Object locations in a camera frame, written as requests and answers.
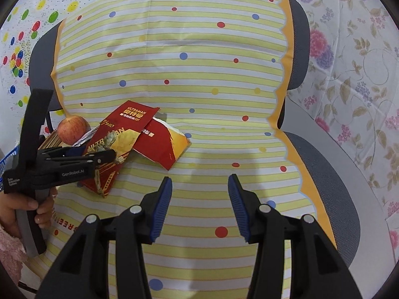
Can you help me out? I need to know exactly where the red Ultraman snack bag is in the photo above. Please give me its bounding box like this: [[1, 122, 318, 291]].
[[82, 100, 160, 198]]

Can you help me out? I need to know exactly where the person's left hand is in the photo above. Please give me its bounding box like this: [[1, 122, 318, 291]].
[[0, 188, 58, 238]]

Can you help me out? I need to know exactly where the red apple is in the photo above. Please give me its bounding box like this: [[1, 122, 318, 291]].
[[58, 115, 90, 145]]

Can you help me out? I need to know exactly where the blue plastic basket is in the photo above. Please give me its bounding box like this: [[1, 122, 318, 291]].
[[0, 145, 20, 175]]

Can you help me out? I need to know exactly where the red yellow paper packet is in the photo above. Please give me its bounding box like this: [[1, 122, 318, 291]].
[[133, 117, 190, 170]]

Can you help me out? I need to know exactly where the grey black office chair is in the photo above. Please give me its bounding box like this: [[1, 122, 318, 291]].
[[28, 0, 361, 268]]

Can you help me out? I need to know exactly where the yellow striped dotted cloth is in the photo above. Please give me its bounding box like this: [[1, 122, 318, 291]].
[[29, 0, 338, 299]]

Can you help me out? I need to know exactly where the polka dot wall sheet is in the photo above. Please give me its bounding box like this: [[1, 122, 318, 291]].
[[0, 0, 291, 132]]

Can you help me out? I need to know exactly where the floral wall sheet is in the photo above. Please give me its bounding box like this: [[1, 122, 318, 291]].
[[281, 0, 399, 287]]

